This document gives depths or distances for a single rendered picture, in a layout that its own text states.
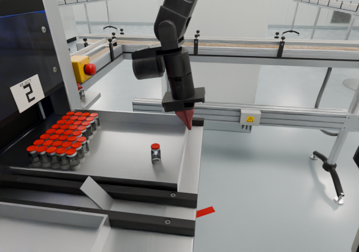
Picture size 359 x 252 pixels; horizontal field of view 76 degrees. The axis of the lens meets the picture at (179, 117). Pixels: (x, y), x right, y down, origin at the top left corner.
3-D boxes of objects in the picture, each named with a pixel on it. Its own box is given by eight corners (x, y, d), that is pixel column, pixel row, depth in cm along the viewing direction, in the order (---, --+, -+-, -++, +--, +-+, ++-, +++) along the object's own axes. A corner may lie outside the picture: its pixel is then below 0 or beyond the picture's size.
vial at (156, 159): (150, 164, 52) (149, 149, 50) (152, 158, 54) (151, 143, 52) (160, 165, 52) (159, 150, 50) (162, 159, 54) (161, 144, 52)
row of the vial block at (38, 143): (30, 166, 51) (23, 150, 49) (72, 125, 67) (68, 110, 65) (39, 167, 51) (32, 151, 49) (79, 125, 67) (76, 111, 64)
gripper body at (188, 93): (166, 97, 61) (161, 71, 57) (205, 93, 59) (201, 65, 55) (162, 109, 55) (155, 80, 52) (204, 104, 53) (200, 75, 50)
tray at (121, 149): (15, 180, 48) (9, 167, 46) (78, 118, 71) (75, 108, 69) (177, 196, 45) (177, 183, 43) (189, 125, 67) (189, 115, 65)
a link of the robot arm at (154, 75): (172, 18, 44) (180, 16, 51) (118, 29, 47) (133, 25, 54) (182, 79, 49) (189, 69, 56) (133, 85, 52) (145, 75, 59)
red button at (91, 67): (82, 77, 75) (79, 64, 73) (87, 72, 78) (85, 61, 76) (93, 77, 74) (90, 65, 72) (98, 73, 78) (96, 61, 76)
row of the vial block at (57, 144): (49, 168, 51) (43, 152, 49) (87, 125, 66) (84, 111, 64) (58, 169, 51) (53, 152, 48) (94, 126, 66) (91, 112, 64)
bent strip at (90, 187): (86, 211, 42) (79, 188, 39) (94, 198, 44) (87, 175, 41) (163, 221, 40) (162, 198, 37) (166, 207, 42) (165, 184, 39)
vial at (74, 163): (68, 170, 51) (63, 154, 48) (73, 163, 52) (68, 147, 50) (77, 171, 50) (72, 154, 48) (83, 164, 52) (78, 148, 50)
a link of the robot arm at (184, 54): (185, 48, 48) (188, 42, 52) (153, 53, 49) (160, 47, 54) (190, 80, 51) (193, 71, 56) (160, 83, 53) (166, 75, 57)
